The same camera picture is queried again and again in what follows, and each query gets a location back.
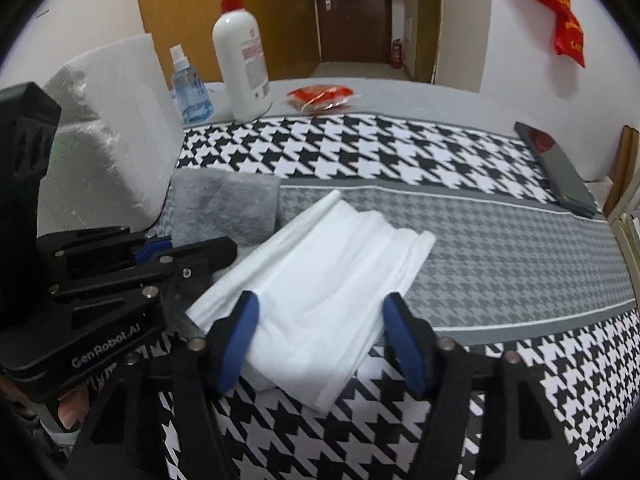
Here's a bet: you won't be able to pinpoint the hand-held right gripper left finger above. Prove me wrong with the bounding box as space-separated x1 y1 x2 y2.
65 290 261 480

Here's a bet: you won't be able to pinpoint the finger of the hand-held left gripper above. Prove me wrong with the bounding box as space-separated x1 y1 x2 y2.
36 226 174 273
47 236 239 313

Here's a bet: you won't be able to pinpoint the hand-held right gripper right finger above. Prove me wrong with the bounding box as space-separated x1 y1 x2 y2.
382 292 582 480

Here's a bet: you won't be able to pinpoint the grey fluffy towel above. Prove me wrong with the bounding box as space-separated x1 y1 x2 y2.
169 167 281 252

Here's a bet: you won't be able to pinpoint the white cloth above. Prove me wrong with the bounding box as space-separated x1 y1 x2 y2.
185 189 437 414

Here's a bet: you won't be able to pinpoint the white foam box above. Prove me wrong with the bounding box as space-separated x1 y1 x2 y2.
42 32 184 234

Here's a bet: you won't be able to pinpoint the person's left hand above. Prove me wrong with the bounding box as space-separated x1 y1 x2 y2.
50 387 94 432

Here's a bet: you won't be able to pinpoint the houndstooth printed blanket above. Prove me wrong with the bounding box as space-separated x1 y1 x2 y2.
75 79 639 480

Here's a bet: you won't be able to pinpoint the clear blue spray bottle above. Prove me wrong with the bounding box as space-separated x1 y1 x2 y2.
168 44 215 125

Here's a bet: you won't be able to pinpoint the red snack packet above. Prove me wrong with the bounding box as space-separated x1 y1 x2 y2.
285 84 362 114

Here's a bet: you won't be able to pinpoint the white pump bottle red top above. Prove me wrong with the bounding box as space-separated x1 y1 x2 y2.
199 0 274 124

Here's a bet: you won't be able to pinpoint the black smartphone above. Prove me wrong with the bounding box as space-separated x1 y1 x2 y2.
513 121 601 220

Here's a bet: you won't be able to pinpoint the wooden wardrobe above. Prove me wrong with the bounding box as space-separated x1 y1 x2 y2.
131 0 322 97

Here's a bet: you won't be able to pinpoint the dark brown entry door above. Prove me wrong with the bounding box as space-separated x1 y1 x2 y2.
312 0 394 64

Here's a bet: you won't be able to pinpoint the red hanging bags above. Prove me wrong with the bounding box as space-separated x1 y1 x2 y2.
508 0 587 69

